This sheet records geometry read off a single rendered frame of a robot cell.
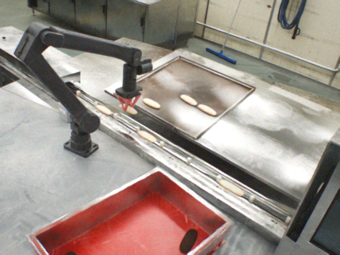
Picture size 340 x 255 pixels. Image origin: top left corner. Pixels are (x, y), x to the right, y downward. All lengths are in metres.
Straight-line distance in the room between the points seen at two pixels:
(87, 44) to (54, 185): 0.50
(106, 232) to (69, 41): 0.61
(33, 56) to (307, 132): 1.11
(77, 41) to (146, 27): 3.02
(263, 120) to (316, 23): 3.39
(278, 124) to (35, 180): 1.01
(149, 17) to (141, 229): 3.29
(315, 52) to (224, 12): 1.53
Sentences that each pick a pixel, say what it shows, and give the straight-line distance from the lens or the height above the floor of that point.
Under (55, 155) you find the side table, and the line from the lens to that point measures 1.31.
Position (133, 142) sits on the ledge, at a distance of 1.29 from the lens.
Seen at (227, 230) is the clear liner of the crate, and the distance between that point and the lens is 0.95.
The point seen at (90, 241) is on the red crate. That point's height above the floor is 0.82.
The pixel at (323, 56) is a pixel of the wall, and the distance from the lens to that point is 4.79.
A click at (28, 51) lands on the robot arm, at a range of 1.01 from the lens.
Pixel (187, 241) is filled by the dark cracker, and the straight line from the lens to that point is 1.00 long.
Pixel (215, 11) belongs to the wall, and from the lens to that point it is 5.41.
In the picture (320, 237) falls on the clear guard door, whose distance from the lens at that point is 0.83.
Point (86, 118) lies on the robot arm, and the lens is 1.20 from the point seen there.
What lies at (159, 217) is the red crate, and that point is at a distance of 1.06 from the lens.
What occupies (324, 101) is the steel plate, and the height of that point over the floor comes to 0.82.
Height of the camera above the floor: 1.62
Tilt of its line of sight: 33 degrees down
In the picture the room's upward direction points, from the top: 8 degrees clockwise
